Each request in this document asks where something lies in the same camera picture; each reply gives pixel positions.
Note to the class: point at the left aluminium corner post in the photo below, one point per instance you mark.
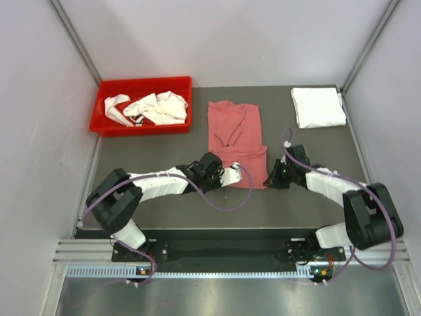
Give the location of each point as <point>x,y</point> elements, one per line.
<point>76,40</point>

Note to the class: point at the red plastic bin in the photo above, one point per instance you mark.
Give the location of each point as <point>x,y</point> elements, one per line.
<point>107,119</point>

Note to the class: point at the aluminium corner post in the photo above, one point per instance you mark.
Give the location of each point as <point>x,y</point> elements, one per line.
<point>384,19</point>
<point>76,40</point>

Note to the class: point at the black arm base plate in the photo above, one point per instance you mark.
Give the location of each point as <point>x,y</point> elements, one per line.
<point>297,234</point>

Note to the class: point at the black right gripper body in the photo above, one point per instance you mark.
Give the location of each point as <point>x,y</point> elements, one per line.
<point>282,177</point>

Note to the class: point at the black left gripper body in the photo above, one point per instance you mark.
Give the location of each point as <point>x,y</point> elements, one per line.
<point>212,182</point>

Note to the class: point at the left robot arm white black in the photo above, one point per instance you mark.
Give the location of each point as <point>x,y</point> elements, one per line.
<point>115,200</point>

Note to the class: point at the white and red t shirt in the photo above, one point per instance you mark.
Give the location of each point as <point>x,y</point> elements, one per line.
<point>157,109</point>

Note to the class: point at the grey slotted cable duct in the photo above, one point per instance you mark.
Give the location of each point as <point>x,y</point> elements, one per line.
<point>136,272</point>

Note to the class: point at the right aluminium corner post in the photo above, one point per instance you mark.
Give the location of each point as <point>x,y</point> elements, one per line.
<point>384,19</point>

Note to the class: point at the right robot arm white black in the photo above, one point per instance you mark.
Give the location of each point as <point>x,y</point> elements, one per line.
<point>369,211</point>

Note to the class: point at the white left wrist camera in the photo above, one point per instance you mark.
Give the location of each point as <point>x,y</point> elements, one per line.
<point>231,175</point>

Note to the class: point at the pink t shirt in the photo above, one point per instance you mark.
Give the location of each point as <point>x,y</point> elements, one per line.
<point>235,136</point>

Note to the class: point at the aluminium frame rail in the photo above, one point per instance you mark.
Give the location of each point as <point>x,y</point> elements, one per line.
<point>104,251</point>

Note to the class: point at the folded white t shirt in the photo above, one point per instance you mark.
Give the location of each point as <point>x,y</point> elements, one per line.
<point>318,107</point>

